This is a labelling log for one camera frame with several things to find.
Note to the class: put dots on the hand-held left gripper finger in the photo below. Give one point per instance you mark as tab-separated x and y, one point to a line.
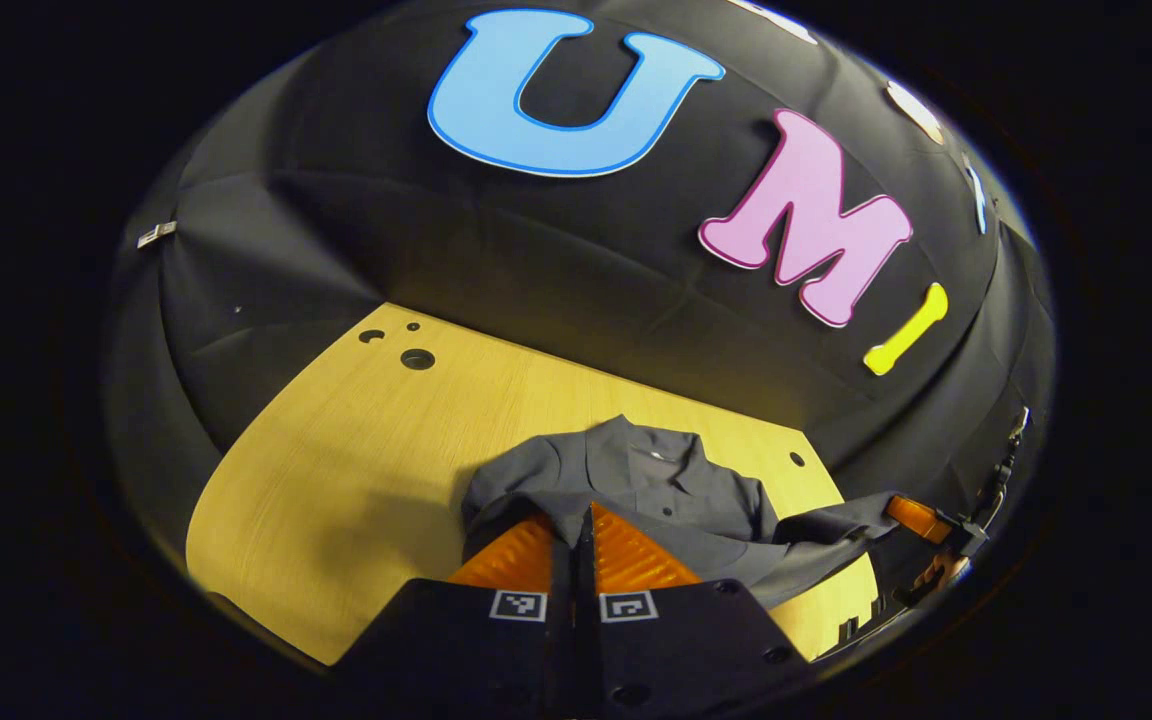
589	630
566	620

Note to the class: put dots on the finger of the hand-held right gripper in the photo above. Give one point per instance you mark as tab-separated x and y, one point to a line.
921	518

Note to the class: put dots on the grey polo shirt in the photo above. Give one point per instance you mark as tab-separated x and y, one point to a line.
656	480

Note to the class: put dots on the black backdrop cloth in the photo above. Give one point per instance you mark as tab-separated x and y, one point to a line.
536	260

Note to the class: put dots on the small white cloth tag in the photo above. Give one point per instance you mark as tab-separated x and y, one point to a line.
156	234

